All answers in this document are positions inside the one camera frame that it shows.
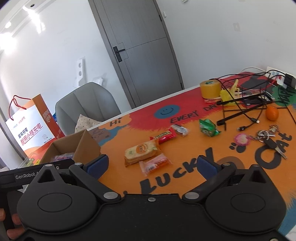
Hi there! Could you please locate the orange cracker packet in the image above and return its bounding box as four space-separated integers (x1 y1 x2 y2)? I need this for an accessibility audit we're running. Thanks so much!
125 140 162 167

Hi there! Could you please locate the small clear candy bar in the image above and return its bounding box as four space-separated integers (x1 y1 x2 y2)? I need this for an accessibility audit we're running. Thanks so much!
171 125 189 137

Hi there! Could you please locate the red candy bar packet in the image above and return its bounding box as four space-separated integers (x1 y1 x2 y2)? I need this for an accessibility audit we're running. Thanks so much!
149 128 176 144

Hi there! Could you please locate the pink sausage snack packet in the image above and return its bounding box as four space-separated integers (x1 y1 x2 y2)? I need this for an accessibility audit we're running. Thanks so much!
139 154 171 176

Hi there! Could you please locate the purple round snack packet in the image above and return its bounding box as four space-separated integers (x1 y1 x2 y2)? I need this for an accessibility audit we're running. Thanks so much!
50 153 74 163

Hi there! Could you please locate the person's left hand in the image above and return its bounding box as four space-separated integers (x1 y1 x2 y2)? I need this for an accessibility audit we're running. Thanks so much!
0 208 26 240

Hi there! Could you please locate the brown cardboard box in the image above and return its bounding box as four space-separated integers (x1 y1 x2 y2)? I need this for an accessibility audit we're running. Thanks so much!
40 130 101 164

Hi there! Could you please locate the green candy packet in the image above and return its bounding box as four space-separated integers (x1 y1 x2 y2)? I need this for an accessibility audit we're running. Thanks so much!
199 119 221 137

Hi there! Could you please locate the dotted beige cushion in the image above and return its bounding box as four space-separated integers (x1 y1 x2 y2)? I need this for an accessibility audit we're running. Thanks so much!
74 114 101 133

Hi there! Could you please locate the clear plastic clamshell box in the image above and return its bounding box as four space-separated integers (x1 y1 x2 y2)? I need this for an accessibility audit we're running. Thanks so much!
18 153 43 169

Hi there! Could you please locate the colourful cartoon table mat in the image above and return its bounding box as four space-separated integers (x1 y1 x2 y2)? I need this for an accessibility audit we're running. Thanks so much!
87 71 296 237

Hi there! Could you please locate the key bunch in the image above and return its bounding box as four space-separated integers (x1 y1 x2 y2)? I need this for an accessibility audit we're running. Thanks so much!
250 125 287 159

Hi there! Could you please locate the grey upholstered chair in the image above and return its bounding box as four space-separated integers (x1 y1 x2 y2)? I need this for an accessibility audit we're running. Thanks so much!
55 82 121 136

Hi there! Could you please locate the orange white paper bag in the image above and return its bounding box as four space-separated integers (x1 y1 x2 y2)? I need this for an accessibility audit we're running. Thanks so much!
6 94 65 164

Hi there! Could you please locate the yellow plastic clip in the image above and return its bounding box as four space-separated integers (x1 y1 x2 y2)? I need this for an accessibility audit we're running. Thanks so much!
220 79 240 102

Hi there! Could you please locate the yellow tape roll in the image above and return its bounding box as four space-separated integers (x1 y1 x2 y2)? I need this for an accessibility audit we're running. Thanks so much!
200 80 222 99

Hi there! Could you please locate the orange tangerine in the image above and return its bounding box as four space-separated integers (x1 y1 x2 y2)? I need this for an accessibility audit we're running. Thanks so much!
265 105 279 121

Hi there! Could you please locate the white power strip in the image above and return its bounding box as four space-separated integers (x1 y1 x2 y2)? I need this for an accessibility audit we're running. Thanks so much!
265 67 295 88

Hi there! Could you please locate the black charger plug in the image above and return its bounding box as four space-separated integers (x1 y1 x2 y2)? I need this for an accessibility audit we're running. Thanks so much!
283 74 296 89

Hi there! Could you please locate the grey door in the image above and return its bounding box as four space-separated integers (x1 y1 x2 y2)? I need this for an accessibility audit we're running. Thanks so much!
89 1 184 108

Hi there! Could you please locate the pink round keychain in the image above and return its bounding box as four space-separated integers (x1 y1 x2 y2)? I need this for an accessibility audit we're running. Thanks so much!
234 133 251 147

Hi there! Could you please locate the black usb cable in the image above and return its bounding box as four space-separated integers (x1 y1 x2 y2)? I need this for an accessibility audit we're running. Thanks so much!
236 116 261 133

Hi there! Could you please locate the white wall bracket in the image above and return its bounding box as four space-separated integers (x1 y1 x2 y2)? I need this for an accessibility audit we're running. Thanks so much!
73 58 86 88

